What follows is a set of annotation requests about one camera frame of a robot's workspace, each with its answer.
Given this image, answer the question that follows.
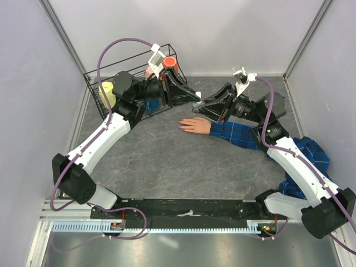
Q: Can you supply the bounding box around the blue plaid cloth pile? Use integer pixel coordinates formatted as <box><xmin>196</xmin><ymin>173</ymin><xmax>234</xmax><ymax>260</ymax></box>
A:
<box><xmin>278</xmin><ymin>136</ymin><xmax>331</xmax><ymax>200</ymax></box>

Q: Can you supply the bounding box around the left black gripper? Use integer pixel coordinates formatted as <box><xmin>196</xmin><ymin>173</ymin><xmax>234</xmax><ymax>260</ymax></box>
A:
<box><xmin>133</xmin><ymin>67</ymin><xmax>202</xmax><ymax>108</ymax></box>

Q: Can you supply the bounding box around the nail polish bottle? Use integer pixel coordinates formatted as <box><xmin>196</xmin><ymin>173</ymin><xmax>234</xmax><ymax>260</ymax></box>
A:
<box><xmin>192</xmin><ymin>101</ymin><xmax>204</xmax><ymax>109</ymax></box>

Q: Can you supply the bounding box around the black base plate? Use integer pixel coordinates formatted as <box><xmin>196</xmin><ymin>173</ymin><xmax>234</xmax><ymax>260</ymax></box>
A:
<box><xmin>90</xmin><ymin>197</ymin><xmax>279</xmax><ymax>229</ymax></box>

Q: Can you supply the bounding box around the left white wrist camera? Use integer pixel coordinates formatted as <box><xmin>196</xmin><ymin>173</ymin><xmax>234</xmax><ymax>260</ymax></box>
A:
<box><xmin>148</xmin><ymin>50</ymin><xmax>166</xmax><ymax>78</ymax></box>

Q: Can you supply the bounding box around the white nail polish cap brush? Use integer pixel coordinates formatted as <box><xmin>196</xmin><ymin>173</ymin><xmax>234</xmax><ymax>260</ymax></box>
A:
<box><xmin>195</xmin><ymin>91</ymin><xmax>202</xmax><ymax>103</ymax></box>

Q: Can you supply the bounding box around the black wire dish rack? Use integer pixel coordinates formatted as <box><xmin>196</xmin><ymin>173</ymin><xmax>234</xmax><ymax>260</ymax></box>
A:
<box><xmin>84</xmin><ymin>49</ymin><xmax>170</xmax><ymax>119</ymax></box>

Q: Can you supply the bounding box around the blue plaid sleeve forearm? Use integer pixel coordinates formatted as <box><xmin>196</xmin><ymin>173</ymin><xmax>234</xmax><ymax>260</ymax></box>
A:
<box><xmin>209</xmin><ymin>121</ymin><xmax>262</xmax><ymax>151</ymax></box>

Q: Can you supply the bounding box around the light blue cable duct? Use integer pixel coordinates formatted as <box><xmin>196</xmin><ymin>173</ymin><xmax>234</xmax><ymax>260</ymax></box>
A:
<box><xmin>52</xmin><ymin>221</ymin><xmax>277</xmax><ymax>234</ymax></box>

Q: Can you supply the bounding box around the blue item in rack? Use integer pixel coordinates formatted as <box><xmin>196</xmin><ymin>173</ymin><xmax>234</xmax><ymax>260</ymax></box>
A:
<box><xmin>144</xmin><ymin>99</ymin><xmax>160</xmax><ymax>114</ymax></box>

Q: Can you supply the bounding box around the orange mug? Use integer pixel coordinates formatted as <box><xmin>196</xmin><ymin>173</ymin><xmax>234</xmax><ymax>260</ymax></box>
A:
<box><xmin>162</xmin><ymin>56</ymin><xmax>179</xmax><ymax>73</ymax></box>

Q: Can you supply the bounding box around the pink mug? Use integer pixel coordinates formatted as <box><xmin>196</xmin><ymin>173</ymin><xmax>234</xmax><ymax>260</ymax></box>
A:
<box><xmin>144</xmin><ymin>66</ymin><xmax>154</xmax><ymax>80</ymax></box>

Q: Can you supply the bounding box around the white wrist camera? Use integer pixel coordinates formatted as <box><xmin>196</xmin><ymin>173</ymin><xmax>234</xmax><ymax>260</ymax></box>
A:
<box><xmin>148</xmin><ymin>50</ymin><xmax>166</xmax><ymax>78</ymax></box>
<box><xmin>233</xmin><ymin>67</ymin><xmax>257</xmax><ymax>97</ymax></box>

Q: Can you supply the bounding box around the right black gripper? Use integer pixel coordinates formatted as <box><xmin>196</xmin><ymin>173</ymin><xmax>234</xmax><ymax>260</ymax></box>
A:
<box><xmin>193</xmin><ymin>82</ymin><xmax>264</xmax><ymax>124</ymax></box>

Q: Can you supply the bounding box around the mannequin hand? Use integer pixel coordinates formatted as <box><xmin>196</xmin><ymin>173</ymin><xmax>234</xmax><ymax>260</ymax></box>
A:
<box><xmin>179</xmin><ymin>117</ymin><xmax>211</xmax><ymax>135</ymax></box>

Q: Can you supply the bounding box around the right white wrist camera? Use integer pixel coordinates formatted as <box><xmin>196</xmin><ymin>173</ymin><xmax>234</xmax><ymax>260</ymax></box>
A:
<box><xmin>233</xmin><ymin>67</ymin><xmax>257</xmax><ymax>97</ymax></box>

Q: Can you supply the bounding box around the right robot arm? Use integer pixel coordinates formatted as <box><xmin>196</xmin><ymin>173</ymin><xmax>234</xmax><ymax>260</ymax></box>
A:
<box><xmin>192</xmin><ymin>83</ymin><xmax>355</xmax><ymax>239</ymax></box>

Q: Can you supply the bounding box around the yellow faceted mug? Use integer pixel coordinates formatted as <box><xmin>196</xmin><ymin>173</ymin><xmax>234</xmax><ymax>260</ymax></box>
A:
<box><xmin>99</xmin><ymin>81</ymin><xmax>116</xmax><ymax>109</ymax></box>

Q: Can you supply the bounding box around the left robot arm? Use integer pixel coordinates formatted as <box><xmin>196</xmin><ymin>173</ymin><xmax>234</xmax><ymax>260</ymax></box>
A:
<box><xmin>52</xmin><ymin>67</ymin><xmax>202</xmax><ymax>219</ymax></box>

